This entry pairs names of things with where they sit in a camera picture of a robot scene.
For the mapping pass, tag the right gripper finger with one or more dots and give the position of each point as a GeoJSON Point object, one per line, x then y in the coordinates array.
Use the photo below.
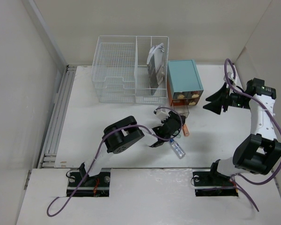
{"type": "Point", "coordinates": [221, 93]}
{"type": "Point", "coordinates": [215, 106]}

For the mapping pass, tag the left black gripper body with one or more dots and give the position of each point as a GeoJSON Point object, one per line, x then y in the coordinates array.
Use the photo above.
{"type": "Point", "coordinates": [172, 116]}

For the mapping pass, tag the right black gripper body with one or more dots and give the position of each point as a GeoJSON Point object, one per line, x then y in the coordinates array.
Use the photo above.
{"type": "Point", "coordinates": [236, 99]}

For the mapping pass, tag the teal orange drawer box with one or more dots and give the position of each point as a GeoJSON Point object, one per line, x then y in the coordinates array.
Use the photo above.
{"type": "Point", "coordinates": [184, 85]}

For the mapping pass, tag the grey white manual booklet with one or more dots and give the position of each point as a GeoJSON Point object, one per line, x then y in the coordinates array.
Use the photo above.
{"type": "Point", "coordinates": [155, 67]}

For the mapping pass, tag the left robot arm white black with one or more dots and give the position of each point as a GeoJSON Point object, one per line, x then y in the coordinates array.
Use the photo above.
{"type": "Point", "coordinates": [124, 133]}

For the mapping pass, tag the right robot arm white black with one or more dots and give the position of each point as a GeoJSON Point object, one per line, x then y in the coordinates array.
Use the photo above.
{"type": "Point", "coordinates": [260, 151]}

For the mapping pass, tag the orange highlighter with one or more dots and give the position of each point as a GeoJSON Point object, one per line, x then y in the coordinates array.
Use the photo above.
{"type": "Point", "coordinates": [185, 130]}

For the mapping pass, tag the clear bottle blue cap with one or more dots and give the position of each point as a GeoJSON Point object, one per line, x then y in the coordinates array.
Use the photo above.
{"type": "Point", "coordinates": [177, 149]}

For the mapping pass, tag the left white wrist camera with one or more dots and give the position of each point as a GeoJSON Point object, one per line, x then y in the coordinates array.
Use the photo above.
{"type": "Point", "coordinates": [161, 113]}

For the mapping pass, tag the white wire desk organizer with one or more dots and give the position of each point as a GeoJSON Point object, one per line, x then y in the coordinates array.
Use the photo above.
{"type": "Point", "coordinates": [120, 73]}

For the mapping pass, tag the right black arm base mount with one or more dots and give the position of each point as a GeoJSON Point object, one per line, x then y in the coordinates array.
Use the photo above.
{"type": "Point", "coordinates": [210, 183]}

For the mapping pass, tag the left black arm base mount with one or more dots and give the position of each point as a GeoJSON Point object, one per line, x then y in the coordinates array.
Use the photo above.
{"type": "Point", "coordinates": [96, 186]}

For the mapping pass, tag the aluminium rail frame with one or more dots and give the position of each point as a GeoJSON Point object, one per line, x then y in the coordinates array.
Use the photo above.
{"type": "Point", "coordinates": [49, 148]}

